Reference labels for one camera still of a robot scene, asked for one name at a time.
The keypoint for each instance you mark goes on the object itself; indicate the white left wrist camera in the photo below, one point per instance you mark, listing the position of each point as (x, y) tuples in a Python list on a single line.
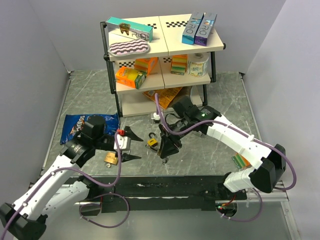
[(123, 142)]

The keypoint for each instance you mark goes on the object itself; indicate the purple toothpaste box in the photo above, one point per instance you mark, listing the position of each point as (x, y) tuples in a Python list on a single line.
[(205, 28)]

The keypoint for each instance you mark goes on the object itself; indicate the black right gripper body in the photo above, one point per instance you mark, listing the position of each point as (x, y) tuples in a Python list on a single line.
[(181, 125)]

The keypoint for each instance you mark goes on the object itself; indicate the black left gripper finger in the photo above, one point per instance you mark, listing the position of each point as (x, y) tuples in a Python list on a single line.
[(125, 157), (128, 132)]

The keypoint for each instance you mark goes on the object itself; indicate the toilet paper roll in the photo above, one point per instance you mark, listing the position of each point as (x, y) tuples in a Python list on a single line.
[(197, 64)]

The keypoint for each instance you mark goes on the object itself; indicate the blue Doritos chip bag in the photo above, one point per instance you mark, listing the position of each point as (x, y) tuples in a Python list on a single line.
[(74, 123)]

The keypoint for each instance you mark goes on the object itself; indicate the colourful sponge stack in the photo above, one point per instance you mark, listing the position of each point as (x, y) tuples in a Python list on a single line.
[(179, 64)]

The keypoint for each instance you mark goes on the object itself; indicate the brown seed bag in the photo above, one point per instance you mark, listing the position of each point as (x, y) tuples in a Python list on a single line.
[(185, 91)]

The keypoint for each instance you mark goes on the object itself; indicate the orange snack packet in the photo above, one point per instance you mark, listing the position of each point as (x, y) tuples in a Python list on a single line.
[(165, 96)]

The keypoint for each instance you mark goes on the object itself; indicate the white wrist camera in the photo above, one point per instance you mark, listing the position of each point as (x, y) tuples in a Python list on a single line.
[(123, 142), (155, 118)]

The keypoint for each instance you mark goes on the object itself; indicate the blue toothpaste box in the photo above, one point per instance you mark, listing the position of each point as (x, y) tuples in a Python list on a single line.
[(191, 28)]

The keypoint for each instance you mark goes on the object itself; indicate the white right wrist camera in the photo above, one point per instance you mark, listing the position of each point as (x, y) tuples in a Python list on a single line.
[(155, 118)]

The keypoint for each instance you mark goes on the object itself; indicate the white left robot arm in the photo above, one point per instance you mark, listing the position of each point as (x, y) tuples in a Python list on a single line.
[(64, 183)]

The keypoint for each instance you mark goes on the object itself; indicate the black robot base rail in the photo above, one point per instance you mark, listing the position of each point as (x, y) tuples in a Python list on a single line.
[(177, 192)]

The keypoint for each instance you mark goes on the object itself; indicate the orange sponge box front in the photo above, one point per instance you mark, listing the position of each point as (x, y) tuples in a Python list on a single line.
[(130, 77)]

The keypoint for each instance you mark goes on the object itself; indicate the orange sponge box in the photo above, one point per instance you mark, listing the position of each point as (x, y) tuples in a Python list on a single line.
[(145, 65), (130, 77)]

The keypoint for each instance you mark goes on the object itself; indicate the key with panda keychain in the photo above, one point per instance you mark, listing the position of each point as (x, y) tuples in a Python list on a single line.
[(165, 160)]

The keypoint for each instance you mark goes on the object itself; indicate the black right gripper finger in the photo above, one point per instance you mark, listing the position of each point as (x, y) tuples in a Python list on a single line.
[(165, 149), (176, 143)]

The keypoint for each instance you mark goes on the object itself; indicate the orange sponge box rear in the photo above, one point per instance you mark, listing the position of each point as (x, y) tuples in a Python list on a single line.
[(145, 65)]

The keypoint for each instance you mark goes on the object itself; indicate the teal toothpaste box lying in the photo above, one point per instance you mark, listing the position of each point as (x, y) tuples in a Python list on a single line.
[(129, 29)]

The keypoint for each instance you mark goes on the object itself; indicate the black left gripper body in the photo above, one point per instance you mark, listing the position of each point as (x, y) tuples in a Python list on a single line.
[(103, 142)]

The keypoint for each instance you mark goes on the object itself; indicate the orange sponge pack on table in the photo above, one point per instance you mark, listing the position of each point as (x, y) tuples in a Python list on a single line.
[(240, 162)]

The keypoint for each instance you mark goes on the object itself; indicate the beige three-tier shelf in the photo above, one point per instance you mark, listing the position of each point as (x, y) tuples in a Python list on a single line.
[(167, 34)]

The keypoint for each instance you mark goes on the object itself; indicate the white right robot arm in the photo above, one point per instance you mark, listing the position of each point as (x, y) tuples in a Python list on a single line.
[(266, 163)]

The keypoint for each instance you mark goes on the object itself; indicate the large brass padlock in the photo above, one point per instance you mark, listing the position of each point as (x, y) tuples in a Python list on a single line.
[(111, 159)]

